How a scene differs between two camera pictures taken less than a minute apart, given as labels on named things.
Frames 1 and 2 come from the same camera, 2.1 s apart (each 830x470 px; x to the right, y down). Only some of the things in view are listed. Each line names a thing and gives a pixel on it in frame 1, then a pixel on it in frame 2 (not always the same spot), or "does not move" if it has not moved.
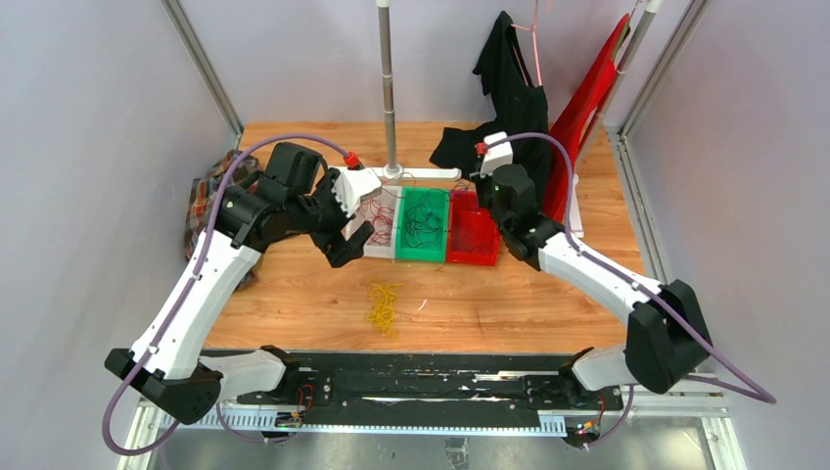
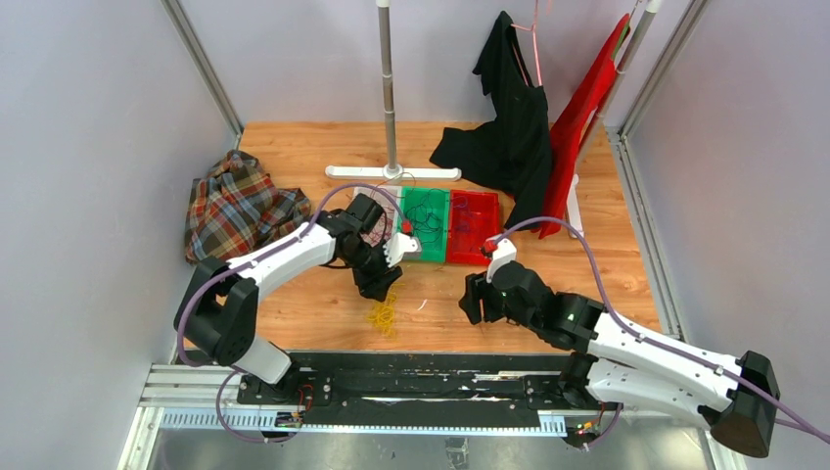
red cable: (381, 217) does not move
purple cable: (422, 221) does not move
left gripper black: (339, 249) -> (376, 286)
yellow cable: (382, 308) does not move
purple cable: (461, 189) -> (464, 224)
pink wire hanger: (537, 59) does not move
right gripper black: (482, 182) -> (477, 288)
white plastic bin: (381, 210) does not move
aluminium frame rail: (206, 69) does not move
